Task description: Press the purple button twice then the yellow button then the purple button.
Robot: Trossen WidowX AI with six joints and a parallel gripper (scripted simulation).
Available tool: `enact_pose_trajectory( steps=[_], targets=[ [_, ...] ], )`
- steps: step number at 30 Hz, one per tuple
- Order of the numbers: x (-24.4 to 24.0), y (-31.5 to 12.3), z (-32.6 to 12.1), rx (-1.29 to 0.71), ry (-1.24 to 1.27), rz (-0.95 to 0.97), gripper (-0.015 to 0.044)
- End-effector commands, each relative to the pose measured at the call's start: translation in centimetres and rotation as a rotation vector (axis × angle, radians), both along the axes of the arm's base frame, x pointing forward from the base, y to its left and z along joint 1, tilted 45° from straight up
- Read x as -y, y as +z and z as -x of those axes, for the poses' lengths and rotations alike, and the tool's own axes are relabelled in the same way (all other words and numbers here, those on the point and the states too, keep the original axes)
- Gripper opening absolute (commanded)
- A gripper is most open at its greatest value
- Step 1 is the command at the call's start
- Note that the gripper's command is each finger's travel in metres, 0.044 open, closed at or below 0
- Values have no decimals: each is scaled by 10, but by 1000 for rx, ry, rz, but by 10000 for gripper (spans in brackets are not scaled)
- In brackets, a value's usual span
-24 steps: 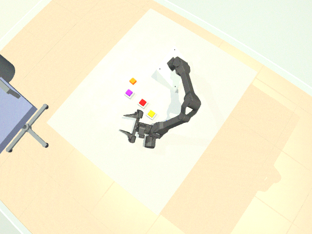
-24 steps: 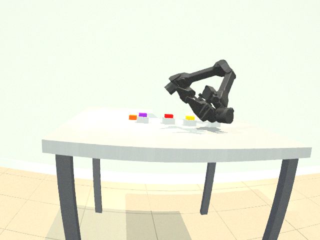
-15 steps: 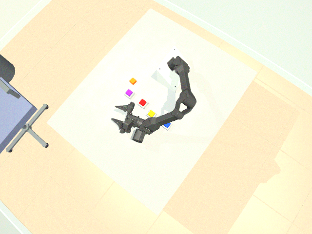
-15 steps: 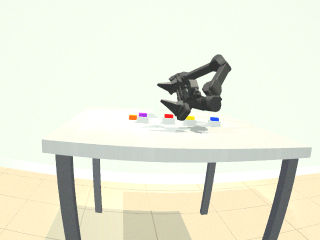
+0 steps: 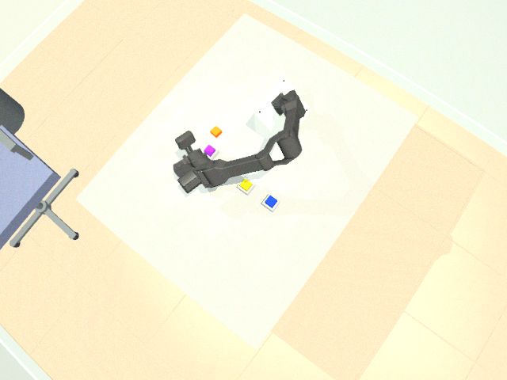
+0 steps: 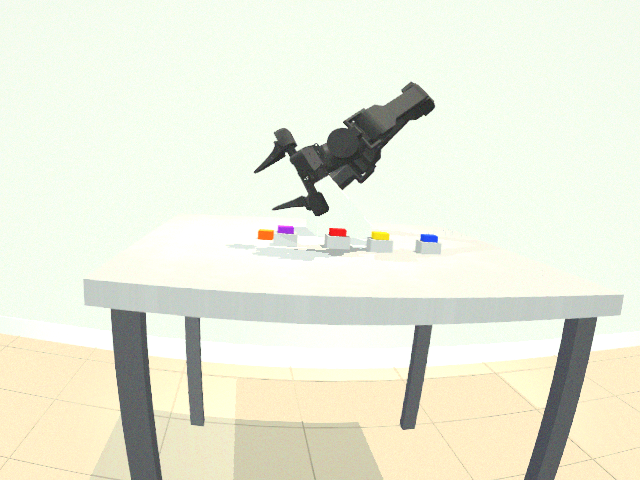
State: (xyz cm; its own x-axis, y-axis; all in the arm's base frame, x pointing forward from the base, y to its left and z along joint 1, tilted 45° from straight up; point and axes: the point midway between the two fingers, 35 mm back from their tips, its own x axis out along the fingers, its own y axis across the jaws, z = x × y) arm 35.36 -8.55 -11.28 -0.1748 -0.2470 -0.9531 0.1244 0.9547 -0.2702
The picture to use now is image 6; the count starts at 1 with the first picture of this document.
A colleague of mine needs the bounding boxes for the red button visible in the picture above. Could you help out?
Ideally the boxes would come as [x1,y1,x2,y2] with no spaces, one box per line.
[324,228,351,249]

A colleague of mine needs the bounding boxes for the yellow button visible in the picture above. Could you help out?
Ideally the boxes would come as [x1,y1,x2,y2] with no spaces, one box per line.
[366,231,394,253]

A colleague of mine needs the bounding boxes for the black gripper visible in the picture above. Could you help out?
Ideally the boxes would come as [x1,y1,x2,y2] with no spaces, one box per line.
[254,128,340,217]

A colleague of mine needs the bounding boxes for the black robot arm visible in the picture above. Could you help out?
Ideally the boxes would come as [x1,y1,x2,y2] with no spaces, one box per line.
[289,81,436,190]

